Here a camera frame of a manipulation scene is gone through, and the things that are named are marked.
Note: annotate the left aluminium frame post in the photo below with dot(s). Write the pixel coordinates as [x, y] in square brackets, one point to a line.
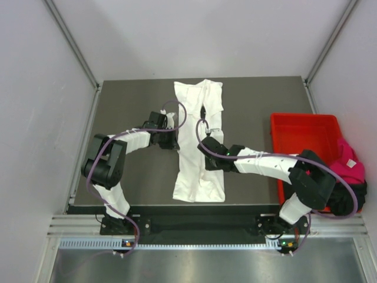
[66, 33]

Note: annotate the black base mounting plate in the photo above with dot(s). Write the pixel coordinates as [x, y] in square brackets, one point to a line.
[264, 214]

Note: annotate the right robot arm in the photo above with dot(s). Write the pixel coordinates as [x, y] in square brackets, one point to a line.
[308, 176]

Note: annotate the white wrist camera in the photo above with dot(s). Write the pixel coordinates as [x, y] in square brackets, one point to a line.
[216, 133]
[169, 120]

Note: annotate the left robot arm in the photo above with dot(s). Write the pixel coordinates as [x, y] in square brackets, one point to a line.
[104, 162]

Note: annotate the aluminium frame post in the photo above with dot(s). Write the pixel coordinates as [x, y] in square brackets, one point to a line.
[66, 33]
[335, 33]

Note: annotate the pink t shirt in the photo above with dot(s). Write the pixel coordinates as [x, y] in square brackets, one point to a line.
[347, 165]

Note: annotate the aluminium front rail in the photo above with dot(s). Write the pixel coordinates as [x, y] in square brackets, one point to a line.
[87, 226]

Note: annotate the black t shirt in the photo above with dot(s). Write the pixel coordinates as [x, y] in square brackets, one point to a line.
[340, 202]

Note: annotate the red plastic bin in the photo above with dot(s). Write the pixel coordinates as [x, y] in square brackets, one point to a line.
[293, 133]

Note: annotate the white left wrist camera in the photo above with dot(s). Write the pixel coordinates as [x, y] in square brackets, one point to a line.
[169, 120]

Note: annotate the grey slotted cable duct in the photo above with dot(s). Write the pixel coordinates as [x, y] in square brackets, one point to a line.
[123, 244]

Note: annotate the right aluminium frame post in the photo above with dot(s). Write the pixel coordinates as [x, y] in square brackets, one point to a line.
[335, 33]

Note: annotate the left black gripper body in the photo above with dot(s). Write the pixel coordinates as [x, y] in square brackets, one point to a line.
[166, 140]

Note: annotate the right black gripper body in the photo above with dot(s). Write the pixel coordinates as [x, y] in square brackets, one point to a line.
[211, 164]

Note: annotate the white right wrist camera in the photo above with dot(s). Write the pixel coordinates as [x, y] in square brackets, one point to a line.
[216, 133]

